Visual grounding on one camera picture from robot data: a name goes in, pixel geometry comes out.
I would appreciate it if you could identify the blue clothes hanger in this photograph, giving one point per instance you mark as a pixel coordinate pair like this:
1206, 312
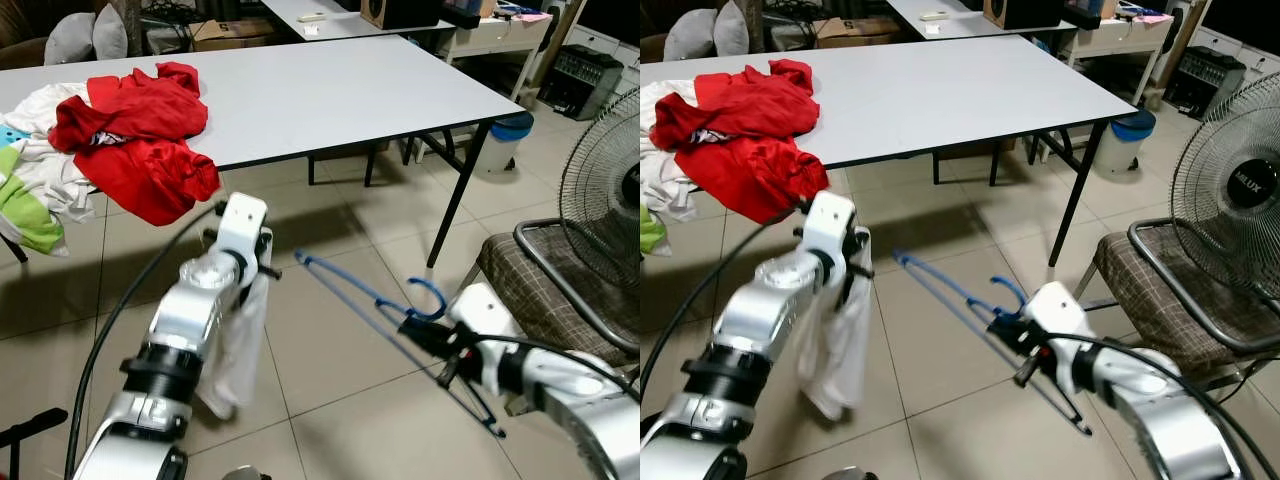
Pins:
443, 300
1022, 295

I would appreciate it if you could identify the white printed t-shirt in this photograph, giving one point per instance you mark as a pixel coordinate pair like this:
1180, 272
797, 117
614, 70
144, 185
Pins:
235, 360
835, 360

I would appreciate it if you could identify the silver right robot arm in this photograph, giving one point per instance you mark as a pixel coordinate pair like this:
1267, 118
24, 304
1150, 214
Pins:
1170, 420
580, 400

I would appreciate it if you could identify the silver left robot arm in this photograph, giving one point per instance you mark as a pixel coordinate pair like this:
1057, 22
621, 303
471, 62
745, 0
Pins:
185, 320
760, 320

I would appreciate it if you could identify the large grey table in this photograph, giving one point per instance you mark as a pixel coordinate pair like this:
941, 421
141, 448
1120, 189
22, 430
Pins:
950, 90
330, 90

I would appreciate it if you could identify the red garment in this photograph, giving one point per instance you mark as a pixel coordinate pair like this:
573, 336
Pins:
750, 110
140, 110

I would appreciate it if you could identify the white bin with blue lid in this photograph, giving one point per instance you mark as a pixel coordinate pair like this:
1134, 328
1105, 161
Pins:
1120, 150
500, 150

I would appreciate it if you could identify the white crumpled garment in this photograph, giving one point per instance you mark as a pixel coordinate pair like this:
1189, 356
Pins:
45, 175
665, 180

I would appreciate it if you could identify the lime green garment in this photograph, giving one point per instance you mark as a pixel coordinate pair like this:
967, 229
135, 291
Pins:
650, 232
25, 220

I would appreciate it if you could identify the brown cardboard box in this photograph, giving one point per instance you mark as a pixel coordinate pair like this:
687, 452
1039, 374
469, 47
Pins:
230, 35
852, 33

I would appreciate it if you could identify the small grey table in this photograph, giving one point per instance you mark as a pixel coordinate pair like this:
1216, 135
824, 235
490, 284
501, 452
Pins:
350, 28
970, 28

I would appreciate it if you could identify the white remote control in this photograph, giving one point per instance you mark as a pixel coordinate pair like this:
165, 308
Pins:
935, 16
312, 17

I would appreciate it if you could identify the grey pillow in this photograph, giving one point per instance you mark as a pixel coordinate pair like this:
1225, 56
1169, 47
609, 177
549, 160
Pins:
70, 40
730, 30
690, 37
110, 32

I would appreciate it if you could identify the black wooden speaker box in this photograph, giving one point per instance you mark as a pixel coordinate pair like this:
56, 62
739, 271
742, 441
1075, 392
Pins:
1025, 12
400, 12

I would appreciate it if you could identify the black metal stand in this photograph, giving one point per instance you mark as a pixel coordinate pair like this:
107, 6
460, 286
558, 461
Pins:
30, 425

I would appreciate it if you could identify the black electronic device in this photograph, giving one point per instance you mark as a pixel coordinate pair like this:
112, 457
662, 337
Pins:
580, 85
1205, 85

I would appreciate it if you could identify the white desk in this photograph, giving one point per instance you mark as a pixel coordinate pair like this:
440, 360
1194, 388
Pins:
490, 45
1110, 45

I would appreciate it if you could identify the black oblong box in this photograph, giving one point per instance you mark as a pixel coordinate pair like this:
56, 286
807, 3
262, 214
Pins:
460, 16
1085, 16

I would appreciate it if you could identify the white low cabinet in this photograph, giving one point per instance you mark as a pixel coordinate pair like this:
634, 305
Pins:
1245, 50
605, 48

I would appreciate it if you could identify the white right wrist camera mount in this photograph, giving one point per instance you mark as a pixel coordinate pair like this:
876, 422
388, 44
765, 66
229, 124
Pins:
480, 310
1050, 305

